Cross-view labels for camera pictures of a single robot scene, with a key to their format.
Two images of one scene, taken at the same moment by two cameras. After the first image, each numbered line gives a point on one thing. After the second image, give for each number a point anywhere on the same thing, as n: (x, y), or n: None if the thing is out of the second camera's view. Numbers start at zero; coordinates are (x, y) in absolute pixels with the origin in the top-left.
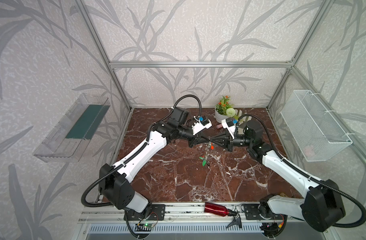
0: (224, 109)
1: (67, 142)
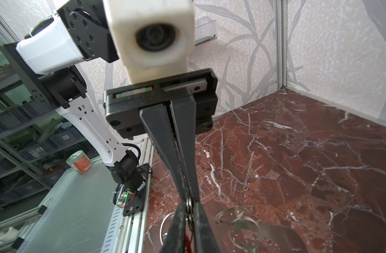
0: None
1: (205, 30)
